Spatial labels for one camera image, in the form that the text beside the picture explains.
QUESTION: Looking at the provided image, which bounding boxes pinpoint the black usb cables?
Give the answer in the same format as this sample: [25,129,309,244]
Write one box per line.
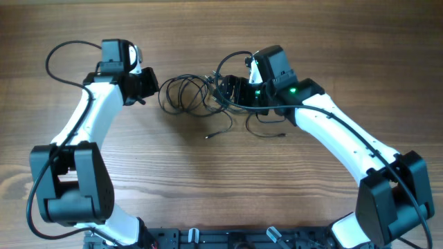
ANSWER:
[157,71,288,140]

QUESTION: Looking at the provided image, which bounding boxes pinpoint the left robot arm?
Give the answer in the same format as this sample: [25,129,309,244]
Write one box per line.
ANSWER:
[26,39,159,248]

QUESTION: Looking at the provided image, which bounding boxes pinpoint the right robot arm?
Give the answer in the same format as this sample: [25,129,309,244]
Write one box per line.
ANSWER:
[213,45,435,248]

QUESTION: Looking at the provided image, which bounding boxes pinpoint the black right camera cable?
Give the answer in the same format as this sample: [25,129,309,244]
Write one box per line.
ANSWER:
[214,50,433,249]

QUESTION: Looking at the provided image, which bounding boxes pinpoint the black camera cable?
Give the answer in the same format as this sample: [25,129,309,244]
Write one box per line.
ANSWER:
[214,50,433,249]
[26,40,139,248]

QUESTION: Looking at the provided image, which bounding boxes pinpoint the black left camera cable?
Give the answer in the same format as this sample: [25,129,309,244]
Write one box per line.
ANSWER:
[26,40,139,248]

